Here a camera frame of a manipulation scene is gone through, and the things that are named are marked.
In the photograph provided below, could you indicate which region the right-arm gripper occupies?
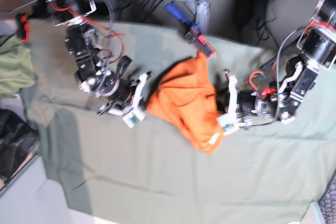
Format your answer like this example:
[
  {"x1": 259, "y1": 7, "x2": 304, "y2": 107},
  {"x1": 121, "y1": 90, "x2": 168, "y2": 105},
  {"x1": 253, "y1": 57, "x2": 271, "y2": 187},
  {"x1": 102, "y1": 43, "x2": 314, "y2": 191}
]
[{"x1": 97, "y1": 71, "x2": 152, "y2": 116}]

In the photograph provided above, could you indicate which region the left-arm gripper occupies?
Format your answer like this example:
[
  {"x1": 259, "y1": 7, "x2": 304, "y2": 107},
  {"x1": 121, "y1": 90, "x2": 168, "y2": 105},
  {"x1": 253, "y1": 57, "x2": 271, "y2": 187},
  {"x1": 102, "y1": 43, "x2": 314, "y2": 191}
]
[{"x1": 215, "y1": 69, "x2": 277, "y2": 129}]

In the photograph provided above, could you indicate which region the orange T-shirt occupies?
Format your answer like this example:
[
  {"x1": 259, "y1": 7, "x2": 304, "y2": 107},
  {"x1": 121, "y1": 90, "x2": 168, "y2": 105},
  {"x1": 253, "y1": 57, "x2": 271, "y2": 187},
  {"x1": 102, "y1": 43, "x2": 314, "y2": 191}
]
[{"x1": 146, "y1": 51, "x2": 224, "y2": 154}]

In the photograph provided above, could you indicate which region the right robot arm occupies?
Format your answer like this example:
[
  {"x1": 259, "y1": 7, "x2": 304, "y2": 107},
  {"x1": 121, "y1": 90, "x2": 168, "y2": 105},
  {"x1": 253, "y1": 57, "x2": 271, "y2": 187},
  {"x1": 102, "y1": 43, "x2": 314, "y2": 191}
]
[{"x1": 46, "y1": 0, "x2": 151, "y2": 121}]

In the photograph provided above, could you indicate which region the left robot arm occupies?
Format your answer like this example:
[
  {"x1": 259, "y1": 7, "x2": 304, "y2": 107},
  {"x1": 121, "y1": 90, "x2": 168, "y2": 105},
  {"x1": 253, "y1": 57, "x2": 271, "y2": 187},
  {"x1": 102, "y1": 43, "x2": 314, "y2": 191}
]
[{"x1": 217, "y1": 0, "x2": 335, "y2": 135}]

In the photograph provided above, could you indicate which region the blue red bar clamp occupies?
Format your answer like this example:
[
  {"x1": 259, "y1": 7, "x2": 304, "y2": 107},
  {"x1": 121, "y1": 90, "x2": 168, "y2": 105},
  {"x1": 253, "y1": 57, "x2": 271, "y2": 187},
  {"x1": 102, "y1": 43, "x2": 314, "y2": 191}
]
[{"x1": 165, "y1": 2, "x2": 215, "y2": 58}]

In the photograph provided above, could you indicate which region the green table cloth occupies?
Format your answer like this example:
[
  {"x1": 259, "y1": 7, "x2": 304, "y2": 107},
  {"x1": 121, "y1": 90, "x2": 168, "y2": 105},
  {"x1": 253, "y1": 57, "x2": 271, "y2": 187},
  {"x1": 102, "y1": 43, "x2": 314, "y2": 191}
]
[{"x1": 22, "y1": 20, "x2": 335, "y2": 223}]

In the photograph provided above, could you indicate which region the black power adapter brick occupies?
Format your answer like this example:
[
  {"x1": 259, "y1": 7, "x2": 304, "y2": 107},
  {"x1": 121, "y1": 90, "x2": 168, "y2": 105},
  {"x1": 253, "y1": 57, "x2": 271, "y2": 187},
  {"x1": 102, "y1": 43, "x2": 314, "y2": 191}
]
[{"x1": 234, "y1": 0, "x2": 253, "y2": 28}]

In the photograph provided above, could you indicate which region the olive green garment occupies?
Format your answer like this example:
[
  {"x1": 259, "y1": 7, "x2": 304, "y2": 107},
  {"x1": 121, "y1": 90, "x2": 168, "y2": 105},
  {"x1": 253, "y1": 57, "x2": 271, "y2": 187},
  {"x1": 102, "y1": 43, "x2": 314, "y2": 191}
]
[{"x1": 1, "y1": 34, "x2": 35, "y2": 98}]

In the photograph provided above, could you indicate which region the black plastic bag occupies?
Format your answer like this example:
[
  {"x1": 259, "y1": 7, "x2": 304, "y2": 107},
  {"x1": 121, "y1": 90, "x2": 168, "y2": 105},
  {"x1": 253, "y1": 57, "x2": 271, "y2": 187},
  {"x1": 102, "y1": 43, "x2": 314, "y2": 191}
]
[{"x1": 1, "y1": 109, "x2": 39, "y2": 182}]

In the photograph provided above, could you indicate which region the red black corner clamp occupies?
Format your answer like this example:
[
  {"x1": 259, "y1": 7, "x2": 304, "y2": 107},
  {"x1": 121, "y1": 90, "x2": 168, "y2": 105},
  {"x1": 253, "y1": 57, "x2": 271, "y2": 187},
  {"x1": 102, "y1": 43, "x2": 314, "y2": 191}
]
[{"x1": 15, "y1": 13, "x2": 30, "y2": 42}]

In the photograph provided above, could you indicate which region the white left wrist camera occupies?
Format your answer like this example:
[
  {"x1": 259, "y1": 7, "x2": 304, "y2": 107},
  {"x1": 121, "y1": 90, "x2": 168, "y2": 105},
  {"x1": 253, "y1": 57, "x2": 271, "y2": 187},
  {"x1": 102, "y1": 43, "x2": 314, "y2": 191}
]
[{"x1": 216, "y1": 114, "x2": 240, "y2": 136}]

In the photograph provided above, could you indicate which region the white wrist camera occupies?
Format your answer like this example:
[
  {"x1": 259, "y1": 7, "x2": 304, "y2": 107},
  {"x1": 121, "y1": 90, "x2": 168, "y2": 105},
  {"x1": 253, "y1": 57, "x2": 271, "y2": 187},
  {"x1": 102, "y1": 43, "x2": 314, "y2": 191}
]
[
  {"x1": 122, "y1": 106, "x2": 146, "y2": 129},
  {"x1": 216, "y1": 114, "x2": 240, "y2": 136}
]

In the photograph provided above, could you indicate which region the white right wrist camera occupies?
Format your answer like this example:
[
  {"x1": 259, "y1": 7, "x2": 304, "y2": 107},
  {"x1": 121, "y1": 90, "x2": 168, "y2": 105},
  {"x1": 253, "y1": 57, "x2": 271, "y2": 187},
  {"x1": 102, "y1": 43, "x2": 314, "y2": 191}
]
[{"x1": 122, "y1": 106, "x2": 146, "y2": 129}]

